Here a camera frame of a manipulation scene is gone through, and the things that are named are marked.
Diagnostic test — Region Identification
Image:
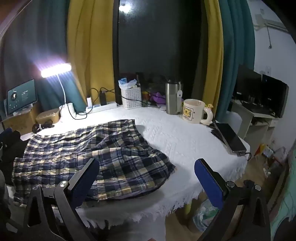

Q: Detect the stainless steel tumbler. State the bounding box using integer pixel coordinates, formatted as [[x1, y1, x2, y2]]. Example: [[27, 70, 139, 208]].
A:
[[165, 80, 183, 115]]

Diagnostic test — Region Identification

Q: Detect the tablet with teal screen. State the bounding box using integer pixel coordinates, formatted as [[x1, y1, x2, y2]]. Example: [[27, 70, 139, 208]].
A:
[[6, 79, 37, 115]]

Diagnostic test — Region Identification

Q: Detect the purple cloth pouch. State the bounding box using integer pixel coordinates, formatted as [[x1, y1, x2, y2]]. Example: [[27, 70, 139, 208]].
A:
[[149, 92, 167, 105]]

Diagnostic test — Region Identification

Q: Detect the white power strip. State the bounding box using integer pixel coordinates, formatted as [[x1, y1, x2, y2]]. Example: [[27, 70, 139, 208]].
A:
[[85, 102, 117, 113]]

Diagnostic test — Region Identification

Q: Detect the black smartphone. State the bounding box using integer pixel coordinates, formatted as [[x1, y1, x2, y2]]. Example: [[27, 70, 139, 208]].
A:
[[211, 122, 247, 154]]

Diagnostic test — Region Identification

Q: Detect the beige lidded container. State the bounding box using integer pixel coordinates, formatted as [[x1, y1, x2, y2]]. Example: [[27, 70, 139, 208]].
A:
[[36, 108, 62, 124]]

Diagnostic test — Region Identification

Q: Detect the cream bear print mug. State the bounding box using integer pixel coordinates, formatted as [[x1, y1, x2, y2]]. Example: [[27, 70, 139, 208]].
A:
[[181, 99, 213, 126]]

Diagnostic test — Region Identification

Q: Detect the black coiled cable bundle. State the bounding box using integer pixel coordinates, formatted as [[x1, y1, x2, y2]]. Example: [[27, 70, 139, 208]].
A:
[[32, 119, 55, 133]]

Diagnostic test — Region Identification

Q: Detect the teal curtain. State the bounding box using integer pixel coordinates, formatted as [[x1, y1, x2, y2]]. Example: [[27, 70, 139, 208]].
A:
[[0, 0, 88, 116], [217, 0, 256, 116]]

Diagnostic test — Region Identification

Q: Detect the white wall conduit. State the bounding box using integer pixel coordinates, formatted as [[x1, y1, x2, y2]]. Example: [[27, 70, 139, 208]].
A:
[[254, 16, 286, 31]]

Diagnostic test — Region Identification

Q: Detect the dark window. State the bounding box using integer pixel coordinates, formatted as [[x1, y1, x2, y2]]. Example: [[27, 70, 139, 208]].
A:
[[113, 0, 205, 105]]

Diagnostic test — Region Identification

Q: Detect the teal printed cloth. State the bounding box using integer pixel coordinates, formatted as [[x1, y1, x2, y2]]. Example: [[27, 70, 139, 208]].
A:
[[269, 148, 296, 241]]

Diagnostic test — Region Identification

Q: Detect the white plastic basket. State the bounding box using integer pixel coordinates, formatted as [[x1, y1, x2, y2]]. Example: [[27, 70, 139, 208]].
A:
[[121, 87, 142, 110]]

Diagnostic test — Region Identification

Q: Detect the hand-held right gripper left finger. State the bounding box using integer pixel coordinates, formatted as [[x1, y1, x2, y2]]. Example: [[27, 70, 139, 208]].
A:
[[14, 158, 100, 241]]

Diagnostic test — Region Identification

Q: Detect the white textured tablecloth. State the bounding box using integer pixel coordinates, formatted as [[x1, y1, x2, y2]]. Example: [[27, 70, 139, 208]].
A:
[[7, 105, 251, 229]]

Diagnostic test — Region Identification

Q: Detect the blue yellow plaid shirt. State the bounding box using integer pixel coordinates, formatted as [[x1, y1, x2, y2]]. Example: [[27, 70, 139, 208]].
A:
[[13, 119, 176, 204]]

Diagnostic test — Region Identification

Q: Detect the black charging cable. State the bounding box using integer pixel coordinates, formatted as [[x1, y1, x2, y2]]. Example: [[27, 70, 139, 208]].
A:
[[68, 88, 100, 120], [100, 87, 148, 103]]

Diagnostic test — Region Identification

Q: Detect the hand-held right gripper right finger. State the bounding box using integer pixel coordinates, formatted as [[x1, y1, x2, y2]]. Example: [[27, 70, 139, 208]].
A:
[[194, 159, 271, 241]]

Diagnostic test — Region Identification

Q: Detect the black monitor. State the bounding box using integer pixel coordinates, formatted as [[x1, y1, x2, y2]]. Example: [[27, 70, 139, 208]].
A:
[[232, 64, 289, 118]]

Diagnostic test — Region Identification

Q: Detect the brown cardboard box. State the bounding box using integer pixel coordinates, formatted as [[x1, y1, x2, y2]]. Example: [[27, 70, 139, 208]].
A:
[[1, 105, 44, 135]]

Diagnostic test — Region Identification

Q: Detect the white lanyard tag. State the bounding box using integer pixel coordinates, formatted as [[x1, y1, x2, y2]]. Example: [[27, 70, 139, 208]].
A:
[[176, 89, 183, 110]]

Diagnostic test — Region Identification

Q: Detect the green white plastic bag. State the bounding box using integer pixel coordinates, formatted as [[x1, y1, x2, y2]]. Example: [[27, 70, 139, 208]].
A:
[[192, 199, 221, 232]]

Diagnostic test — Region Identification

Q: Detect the yellow curtain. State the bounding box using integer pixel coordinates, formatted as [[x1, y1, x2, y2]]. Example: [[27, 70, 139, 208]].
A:
[[67, 0, 121, 109], [192, 0, 225, 112]]

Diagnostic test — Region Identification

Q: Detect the grey computer desk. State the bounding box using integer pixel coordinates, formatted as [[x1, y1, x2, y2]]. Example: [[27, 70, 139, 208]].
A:
[[228, 98, 275, 144]]

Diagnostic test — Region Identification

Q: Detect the white desk lamp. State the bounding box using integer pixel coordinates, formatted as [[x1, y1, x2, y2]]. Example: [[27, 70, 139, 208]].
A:
[[40, 62, 77, 122]]

